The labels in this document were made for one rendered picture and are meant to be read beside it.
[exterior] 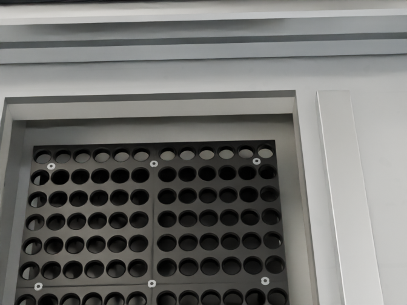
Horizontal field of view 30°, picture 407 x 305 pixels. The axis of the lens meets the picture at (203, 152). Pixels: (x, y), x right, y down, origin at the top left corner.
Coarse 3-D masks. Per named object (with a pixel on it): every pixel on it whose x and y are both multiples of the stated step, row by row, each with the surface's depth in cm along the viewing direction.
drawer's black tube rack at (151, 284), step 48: (48, 192) 53; (96, 192) 53; (144, 192) 53; (192, 192) 53; (240, 192) 53; (48, 240) 51; (96, 240) 52; (144, 240) 52; (192, 240) 55; (240, 240) 51; (48, 288) 49; (96, 288) 49; (144, 288) 49; (192, 288) 49; (240, 288) 49
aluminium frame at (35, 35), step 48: (0, 0) 51; (48, 0) 51; (96, 0) 51; (144, 0) 51; (192, 0) 51; (240, 0) 51; (288, 0) 51; (336, 0) 51; (384, 0) 51; (0, 48) 52; (48, 48) 52; (96, 48) 52; (144, 48) 52; (192, 48) 53; (240, 48) 53; (288, 48) 53; (336, 48) 53; (384, 48) 53
